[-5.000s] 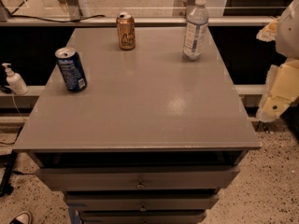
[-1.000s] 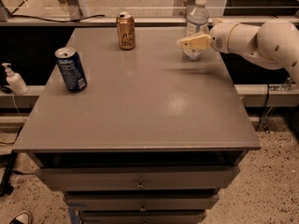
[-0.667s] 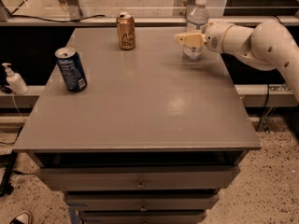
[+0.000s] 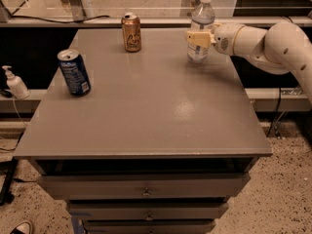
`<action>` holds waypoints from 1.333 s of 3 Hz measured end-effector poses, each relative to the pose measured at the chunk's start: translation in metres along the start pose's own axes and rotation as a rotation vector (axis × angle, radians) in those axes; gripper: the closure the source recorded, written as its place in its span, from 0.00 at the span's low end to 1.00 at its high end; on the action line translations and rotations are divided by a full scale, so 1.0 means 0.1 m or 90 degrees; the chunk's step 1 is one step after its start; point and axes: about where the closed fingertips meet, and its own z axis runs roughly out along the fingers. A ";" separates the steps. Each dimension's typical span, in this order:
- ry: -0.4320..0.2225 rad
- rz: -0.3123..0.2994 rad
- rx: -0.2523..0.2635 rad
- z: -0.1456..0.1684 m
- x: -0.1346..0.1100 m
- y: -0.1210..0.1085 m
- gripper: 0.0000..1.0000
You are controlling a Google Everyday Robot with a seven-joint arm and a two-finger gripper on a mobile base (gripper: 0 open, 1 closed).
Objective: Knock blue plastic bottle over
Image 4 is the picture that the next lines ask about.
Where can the top grey drawer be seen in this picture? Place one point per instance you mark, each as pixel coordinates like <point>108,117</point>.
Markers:
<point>113,187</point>

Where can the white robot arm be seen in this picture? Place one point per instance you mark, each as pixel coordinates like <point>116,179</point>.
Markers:
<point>283,48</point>

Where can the black stand leg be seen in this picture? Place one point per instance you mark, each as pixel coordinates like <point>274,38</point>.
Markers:
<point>7,170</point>

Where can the gold soda can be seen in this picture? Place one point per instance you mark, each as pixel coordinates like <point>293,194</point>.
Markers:
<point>131,32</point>

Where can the white pump sanitizer bottle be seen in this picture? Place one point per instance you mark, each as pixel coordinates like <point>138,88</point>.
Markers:
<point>15,83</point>

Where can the middle grey drawer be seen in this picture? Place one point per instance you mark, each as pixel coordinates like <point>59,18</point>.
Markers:
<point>148,211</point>

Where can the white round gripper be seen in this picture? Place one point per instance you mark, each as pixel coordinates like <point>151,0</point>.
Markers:
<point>223,38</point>

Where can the bottom grey drawer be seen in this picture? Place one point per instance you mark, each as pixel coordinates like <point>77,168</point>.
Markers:
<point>149,227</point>

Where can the clear blue-label plastic bottle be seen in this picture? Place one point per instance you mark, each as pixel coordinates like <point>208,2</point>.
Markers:
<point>203,18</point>

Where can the grey drawer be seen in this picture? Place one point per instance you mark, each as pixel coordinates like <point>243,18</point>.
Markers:
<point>149,227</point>
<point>148,211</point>
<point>113,187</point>

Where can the blue soda can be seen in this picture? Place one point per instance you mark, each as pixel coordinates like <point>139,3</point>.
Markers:
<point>75,74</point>

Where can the white shoe tip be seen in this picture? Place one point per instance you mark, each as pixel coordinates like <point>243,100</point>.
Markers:
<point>25,227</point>

